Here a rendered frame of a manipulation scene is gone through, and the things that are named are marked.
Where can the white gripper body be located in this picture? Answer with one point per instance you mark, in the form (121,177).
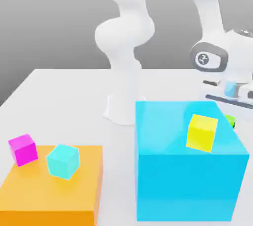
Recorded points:
(233,105)

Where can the large orange box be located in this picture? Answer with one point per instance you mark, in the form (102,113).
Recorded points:
(49,198)

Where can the small magenta cube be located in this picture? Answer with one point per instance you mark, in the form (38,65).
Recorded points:
(23,150)

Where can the small cyan cube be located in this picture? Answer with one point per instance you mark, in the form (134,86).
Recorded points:
(63,162)

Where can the large blue box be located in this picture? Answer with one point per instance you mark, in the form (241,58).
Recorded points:
(187,186)

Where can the small yellow cube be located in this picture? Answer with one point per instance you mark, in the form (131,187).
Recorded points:
(200,134)

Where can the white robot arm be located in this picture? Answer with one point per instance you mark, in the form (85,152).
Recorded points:
(124,32)

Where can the small green cube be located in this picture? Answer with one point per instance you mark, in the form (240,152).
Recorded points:
(230,120)

